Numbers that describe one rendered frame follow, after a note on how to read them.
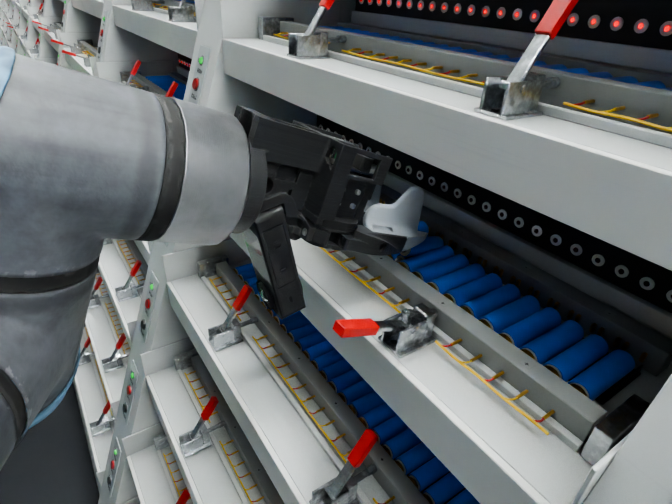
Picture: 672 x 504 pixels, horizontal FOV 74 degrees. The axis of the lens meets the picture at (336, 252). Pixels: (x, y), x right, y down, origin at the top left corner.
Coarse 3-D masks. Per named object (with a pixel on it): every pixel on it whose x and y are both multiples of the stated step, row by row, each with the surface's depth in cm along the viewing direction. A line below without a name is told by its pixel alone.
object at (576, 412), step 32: (352, 256) 46; (384, 256) 44; (416, 288) 39; (448, 320) 36; (448, 352) 35; (480, 352) 34; (512, 352) 33; (512, 384) 32; (544, 384) 30; (544, 416) 29; (576, 416) 29
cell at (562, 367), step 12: (588, 336) 36; (600, 336) 36; (576, 348) 34; (588, 348) 34; (600, 348) 35; (552, 360) 33; (564, 360) 33; (576, 360) 33; (588, 360) 34; (564, 372) 32; (576, 372) 33
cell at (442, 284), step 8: (472, 264) 44; (456, 272) 43; (464, 272) 43; (472, 272) 43; (480, 272) 44; (432, 280) 41; (440, 280) 41; (448, 280) 42; (456, 280) 42; (464, 280) 42; (472, 280) 43; (440, 288) 41; (448, 288) 41
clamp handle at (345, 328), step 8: (336, 320) 31; (344, 320) 32; (352, 320) 32; (360, 320) 33; (368, 320) 33; (384, 320) 35; (392, 320) 35; (400, 320) 36; (408, 320) 35; (336, 328) 31; (344, 328) 31; (352, 328) 31; (360, 328) 32; (368, 328) 32; (376, 328) 33; (384, 328) 34; (392, 328) 34; (400, 328) 35; (344, 336) 31; (352, 336) 32
